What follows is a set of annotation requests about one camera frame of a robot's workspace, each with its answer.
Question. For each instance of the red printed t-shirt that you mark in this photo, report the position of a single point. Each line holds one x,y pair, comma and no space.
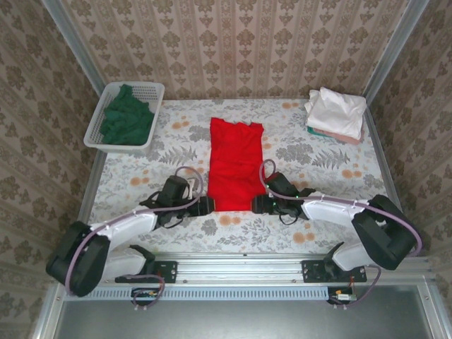
234,159

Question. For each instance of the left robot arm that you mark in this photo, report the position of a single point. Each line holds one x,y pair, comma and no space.
123,224

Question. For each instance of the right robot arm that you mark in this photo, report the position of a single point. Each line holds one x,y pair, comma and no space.
328,212

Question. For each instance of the stack of folded clothes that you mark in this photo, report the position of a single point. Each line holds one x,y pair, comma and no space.
335,113

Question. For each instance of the floral tablecloth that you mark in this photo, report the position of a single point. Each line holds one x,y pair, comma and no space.
318,159

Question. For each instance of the teal folded t-shirt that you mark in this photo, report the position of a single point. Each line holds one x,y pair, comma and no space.
310,130

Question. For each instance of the pink folded t-shirt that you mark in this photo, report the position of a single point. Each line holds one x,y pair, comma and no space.
347,139

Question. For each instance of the green t-shirt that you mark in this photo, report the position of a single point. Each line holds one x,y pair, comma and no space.
127,120

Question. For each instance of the white plastic mesh basket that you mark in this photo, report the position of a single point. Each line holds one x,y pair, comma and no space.
155,92

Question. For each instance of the black connector box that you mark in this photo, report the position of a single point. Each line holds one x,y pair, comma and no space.
333,295
141,294

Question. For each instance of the grey metal panel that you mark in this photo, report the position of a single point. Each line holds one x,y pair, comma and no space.
240,321

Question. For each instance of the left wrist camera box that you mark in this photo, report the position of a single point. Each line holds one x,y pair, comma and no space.
191,189

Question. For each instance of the aluminium mounting rail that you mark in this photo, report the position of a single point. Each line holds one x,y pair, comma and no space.
240,270

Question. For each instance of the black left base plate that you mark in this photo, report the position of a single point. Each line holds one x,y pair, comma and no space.
169,272

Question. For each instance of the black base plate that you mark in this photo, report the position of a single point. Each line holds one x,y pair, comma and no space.
169,272
310,272

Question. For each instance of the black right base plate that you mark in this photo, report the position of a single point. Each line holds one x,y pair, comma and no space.
310,272

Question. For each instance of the aluminium frame post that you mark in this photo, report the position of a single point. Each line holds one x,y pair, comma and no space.
395,46
76,46

